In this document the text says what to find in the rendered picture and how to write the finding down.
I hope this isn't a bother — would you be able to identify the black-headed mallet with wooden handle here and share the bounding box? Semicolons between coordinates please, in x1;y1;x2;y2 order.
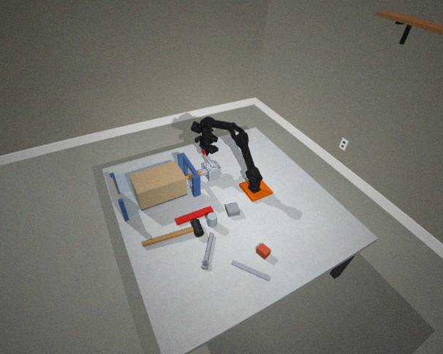
142;219;204;247

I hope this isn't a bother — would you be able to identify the grey flat bar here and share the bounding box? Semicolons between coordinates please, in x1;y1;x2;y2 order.
232;260;270;281

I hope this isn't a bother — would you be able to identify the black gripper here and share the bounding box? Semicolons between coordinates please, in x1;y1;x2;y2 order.
195;136;219;156

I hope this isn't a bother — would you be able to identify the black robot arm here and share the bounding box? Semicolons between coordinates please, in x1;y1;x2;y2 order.
190;116;263;193

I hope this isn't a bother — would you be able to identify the grey cylinder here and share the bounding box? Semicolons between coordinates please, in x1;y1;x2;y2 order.
207;212;217;228

